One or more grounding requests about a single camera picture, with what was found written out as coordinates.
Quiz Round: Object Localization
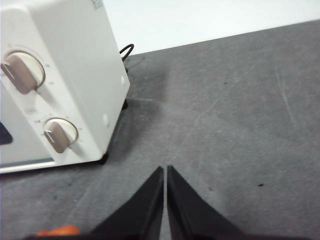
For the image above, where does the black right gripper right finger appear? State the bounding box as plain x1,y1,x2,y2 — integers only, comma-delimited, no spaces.
166,164,320,240

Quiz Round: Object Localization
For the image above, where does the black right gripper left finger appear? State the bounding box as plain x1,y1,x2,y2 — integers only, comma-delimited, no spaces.
23,166,165,240

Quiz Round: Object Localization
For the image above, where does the orange bread roll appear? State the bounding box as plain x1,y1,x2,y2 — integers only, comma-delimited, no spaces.
36,224,81,237

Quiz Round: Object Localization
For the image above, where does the beige oven knob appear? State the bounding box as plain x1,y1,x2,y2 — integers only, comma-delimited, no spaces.
42,117,80,154
0,49,47,96

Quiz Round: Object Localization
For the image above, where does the white Toshiba toaster oven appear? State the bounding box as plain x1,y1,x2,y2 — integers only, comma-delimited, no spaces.
0,0,131,175

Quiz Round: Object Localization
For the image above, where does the black oven power cable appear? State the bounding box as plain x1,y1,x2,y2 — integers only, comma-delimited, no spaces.
119,43,135,73

